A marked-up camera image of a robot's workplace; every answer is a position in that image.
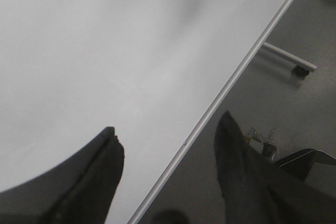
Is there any crumpled debris on floor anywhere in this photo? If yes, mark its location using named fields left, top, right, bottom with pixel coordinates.
left=244, top=127, right=277, bottom=162

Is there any white whiteboard with metal frame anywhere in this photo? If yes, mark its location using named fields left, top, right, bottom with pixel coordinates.
left=1, top=0, right=293, bottom=223

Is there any black caster wheel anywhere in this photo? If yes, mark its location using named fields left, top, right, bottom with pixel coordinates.
left=291, top=66, right=310, bottom=78

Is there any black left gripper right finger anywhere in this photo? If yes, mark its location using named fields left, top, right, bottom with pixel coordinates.
left=214, top=111, right=335, bottom=223

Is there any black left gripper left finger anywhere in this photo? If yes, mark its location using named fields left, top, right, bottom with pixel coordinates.
left=1, top=127, right=125, bottom=223

